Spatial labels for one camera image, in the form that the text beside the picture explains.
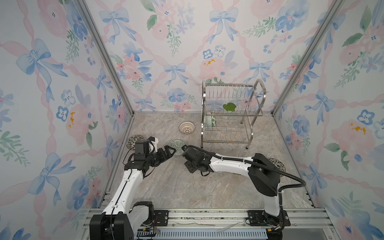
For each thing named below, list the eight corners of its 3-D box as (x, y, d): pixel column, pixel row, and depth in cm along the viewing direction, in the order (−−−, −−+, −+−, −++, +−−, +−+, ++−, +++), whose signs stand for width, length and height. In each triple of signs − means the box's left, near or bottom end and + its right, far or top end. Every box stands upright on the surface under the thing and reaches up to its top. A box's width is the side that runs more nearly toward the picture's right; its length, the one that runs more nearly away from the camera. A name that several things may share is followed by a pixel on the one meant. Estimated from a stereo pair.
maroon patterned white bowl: (179, 134, 109) (178, 129, 105) (179, 126, 114) (179, 121, 110) (195, 134, 110) (195, 129, 105) (195, 126, 114) (195, 121, 110)
